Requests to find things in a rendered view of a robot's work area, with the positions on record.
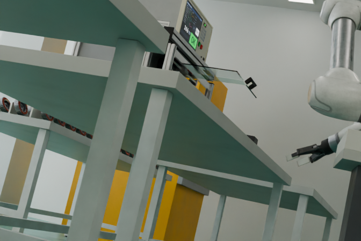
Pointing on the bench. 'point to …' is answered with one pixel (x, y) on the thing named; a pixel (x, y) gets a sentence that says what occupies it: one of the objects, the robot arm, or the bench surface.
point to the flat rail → (192, 70)
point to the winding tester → (174, 13)
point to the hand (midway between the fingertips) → (294, 160)
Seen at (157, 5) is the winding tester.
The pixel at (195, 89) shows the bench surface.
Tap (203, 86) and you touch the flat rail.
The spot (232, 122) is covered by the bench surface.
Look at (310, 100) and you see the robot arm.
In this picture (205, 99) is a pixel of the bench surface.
